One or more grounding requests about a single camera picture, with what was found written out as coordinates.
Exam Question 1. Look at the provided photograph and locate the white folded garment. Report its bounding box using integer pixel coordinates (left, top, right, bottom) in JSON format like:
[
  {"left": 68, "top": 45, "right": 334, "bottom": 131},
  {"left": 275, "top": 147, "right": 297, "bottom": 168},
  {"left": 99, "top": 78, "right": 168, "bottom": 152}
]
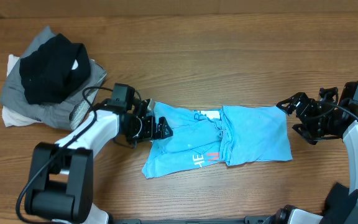
[{"left": 2, "top": 54, "right": 42, "bottom": 127}]

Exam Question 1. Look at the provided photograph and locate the black folded garment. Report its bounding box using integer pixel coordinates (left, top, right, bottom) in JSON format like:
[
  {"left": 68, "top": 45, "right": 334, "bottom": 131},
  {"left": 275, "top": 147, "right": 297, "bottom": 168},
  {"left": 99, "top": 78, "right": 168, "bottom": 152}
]
[{"left": 19, "top": 34, "right": 91, "bottom": 105}]

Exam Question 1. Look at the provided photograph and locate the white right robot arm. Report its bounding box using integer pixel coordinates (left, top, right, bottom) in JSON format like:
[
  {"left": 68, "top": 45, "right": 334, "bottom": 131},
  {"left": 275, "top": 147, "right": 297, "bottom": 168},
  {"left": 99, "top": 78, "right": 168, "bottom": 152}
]
[{"left": 265, "top": 81, "right": 358, "bottom": 224}]

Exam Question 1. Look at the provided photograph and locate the grey folded garment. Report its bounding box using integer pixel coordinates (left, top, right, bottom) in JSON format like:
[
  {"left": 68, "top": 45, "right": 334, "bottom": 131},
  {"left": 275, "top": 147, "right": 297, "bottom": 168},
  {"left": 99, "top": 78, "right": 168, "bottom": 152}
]
[{"left": 0, "top": 26, "right": 108, "bottom": 131}]

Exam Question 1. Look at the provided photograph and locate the light blue printed t-shirt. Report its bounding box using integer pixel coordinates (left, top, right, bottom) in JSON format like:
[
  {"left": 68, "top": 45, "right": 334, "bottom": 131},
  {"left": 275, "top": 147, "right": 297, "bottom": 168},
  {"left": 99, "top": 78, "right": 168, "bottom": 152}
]
[{"left": 142, "top": 102, "right": 293, "bottom": 179}]

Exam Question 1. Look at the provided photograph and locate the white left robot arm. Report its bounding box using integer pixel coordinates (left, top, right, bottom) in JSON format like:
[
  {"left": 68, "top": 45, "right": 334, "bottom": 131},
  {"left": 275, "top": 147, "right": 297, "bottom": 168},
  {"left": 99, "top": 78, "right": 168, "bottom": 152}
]
[{"left": 18, "top": 99, "right": 173, "bottom": 223}]

